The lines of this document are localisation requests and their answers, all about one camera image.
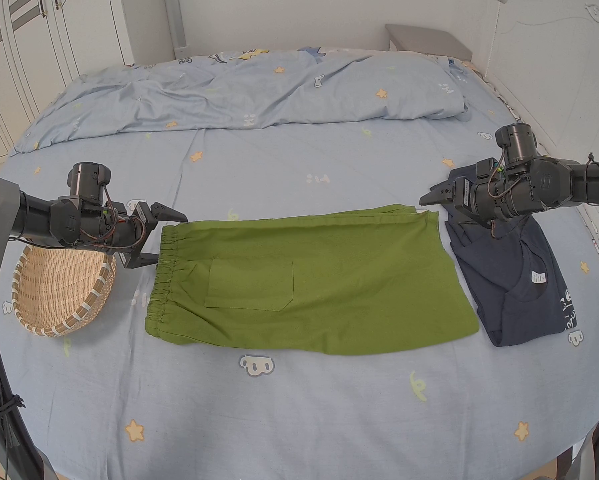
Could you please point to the white wardrobe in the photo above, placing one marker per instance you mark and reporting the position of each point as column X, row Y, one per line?
column 39, row 43

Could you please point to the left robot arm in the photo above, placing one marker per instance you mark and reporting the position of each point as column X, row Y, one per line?
column 39, row 220

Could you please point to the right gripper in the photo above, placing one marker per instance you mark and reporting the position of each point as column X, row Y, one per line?
column 474, row 198

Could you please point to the round woven basket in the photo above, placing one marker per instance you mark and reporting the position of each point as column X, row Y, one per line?
column 54, row 293

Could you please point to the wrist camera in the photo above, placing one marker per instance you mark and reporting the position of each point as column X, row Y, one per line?
column 487, row 170
column 137, row 206

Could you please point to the green shorts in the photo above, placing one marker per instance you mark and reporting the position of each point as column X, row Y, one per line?
column 329, row 283

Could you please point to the bed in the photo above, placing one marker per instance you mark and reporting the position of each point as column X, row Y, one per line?
column 299, row 408

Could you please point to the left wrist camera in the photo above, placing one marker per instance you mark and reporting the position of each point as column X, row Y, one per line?
column 137, row 206

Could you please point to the pale blue quilt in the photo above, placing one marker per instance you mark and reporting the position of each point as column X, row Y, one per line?
column 259, row 98

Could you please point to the grey bedside table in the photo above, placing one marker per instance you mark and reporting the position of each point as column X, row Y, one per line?
column 424, row 40

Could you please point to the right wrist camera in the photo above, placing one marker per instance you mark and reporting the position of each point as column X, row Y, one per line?
column 487, row 170

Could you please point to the dark blue T-shirt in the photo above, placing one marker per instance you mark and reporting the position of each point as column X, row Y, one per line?
column 509, row 278

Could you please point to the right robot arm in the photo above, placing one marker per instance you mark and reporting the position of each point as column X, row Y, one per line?
column 554, row 188

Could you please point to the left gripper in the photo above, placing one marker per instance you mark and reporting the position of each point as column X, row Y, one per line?
column 132, row 230

